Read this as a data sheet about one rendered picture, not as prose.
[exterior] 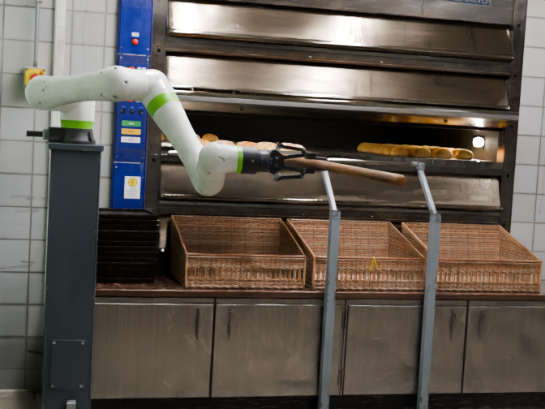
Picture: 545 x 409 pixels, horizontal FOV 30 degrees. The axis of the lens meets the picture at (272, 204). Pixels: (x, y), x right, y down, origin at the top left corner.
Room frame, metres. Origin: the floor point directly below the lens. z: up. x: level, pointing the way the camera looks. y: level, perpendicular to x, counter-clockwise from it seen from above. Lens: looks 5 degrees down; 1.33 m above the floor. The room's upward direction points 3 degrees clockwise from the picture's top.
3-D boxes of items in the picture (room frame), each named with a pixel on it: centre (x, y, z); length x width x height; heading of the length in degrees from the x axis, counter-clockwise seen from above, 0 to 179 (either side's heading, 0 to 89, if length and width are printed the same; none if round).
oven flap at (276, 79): (5.10, -0.32, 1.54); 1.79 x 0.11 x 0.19; 105
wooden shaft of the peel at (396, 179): (3.50, -0.13, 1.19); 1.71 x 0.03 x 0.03; 14
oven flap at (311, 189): (5.10, -0.32, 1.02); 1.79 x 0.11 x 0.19; 105
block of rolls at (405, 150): (5.67, -0.77, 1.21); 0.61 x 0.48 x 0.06; 15
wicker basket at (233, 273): (4.69, 0.16, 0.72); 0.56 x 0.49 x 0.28; 105
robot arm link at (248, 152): (3.39, 0.09, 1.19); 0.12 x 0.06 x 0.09; 14
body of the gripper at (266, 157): (3.41, 0.01, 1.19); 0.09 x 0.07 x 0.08; 104
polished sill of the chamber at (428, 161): (5.12, -0.32, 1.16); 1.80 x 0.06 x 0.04; 105
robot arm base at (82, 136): (3.90, 0.82, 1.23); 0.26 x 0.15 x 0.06; 102
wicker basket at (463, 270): (5.00, -0.98, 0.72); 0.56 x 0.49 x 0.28; 105
